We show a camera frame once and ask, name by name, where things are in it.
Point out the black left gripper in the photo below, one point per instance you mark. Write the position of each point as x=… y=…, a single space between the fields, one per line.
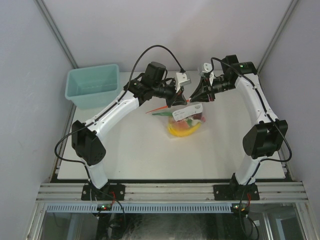
x=179 y=100

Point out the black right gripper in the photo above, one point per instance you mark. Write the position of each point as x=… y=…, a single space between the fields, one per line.
x=200 y=94

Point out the clear zip top bag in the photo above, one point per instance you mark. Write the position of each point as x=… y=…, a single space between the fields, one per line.
x=194 y=111

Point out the green fake chili pepper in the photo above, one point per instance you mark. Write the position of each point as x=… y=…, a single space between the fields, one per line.
x=163 y=114

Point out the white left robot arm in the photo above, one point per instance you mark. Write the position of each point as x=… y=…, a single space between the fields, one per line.
x=87 y=137

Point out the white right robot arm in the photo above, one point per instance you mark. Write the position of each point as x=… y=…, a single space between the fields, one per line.
x=267 y=133

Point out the red fake watermelon slice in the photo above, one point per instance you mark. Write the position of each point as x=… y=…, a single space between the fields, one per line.
x=184 y=124

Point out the yellow fake banana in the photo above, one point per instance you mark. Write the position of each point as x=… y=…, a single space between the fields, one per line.
x=183 y=133

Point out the teal plastic bin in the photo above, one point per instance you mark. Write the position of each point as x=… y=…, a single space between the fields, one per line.
x=93 y=87

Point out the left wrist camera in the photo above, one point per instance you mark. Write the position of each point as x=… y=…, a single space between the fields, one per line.
x=181 y=79

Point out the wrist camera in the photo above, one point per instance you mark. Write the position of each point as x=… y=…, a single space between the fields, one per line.
x=181 y=79
x=206 y=70

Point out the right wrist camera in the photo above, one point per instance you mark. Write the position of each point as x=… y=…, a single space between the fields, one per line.
x=206 y=70

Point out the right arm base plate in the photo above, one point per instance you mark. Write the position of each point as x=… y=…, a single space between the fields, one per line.
x=224 y=192

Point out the blue slotted cable duct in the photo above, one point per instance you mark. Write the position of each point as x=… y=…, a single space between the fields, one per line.
x=140 y=208

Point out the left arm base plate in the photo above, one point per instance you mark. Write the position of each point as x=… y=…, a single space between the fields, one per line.
x=107 y=193

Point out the aluminium frame rail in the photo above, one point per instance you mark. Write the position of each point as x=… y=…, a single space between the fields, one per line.
x=265 y=192

